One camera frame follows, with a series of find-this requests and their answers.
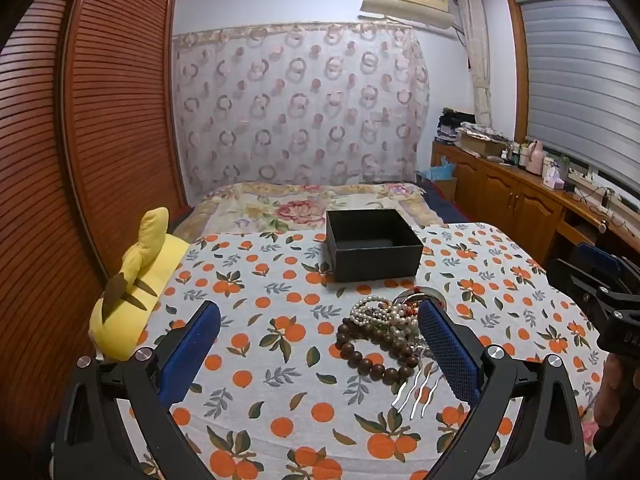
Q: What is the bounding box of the dark cable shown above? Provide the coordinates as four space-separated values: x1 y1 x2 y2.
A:
574 186 632 227

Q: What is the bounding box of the person's right hand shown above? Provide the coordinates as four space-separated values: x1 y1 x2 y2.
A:
596 357 635 430

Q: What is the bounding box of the stack of folded clothes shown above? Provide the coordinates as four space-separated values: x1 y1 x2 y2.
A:
437 107 476 144

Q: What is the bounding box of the black square box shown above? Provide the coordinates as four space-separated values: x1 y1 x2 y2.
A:
325 208 425 283

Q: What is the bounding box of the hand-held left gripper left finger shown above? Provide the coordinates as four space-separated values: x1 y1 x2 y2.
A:
52 300 223 480

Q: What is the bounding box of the pink bottle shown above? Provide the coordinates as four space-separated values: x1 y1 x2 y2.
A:
527 140 545 175

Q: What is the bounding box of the ring pattern sheer curtain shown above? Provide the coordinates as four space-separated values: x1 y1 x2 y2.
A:
171 22 432 196

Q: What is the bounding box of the wooden side cabinet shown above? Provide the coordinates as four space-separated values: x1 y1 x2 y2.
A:
431 140 640 267

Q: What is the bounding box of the beige window curtain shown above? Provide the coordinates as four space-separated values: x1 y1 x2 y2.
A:
456 0 494 129

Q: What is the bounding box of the grey window blind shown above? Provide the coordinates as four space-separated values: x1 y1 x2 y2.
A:
517 0 640 172

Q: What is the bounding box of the cardboard box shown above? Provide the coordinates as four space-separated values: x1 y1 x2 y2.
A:
459 129 509 157

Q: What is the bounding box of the pink tissue box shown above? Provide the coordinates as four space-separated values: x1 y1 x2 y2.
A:
542 157 569 189

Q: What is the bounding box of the floral blanket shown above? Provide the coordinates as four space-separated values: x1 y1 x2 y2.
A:
172 181 446 244

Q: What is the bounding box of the yellow plush toy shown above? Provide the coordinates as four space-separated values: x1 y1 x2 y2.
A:
89 206 191 364

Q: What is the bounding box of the brown wooden bead bracelet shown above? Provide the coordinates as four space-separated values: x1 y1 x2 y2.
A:
334 321 416 384

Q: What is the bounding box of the silver hair comb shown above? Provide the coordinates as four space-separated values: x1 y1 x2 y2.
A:
391 345 442 419

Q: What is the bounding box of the dark blue bed sheet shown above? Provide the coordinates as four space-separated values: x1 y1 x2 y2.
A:
422 185 472 224

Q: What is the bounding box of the orange print tablecloth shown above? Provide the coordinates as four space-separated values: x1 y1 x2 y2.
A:
115 222 608 480

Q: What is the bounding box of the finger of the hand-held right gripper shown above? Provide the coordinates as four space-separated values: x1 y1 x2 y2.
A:
576 242 624 274
546 258 619 314

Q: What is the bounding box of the silver cuff bangle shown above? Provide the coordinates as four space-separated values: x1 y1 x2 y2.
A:
397 285 447 313

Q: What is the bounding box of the blue tissue pack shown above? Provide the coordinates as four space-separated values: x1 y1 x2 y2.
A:
417 157 457 184

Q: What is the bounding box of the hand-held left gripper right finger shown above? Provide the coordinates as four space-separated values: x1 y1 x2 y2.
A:
418 299 587 480

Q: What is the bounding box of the wooden louvered wardrobe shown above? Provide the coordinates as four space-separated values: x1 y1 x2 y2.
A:
0 0 194 461

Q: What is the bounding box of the white pearl bracelet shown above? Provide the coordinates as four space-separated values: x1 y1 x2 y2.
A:
390 306 424 341

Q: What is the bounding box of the multi-strand pale bead bracelet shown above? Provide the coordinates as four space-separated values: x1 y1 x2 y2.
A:
349 296 397 331

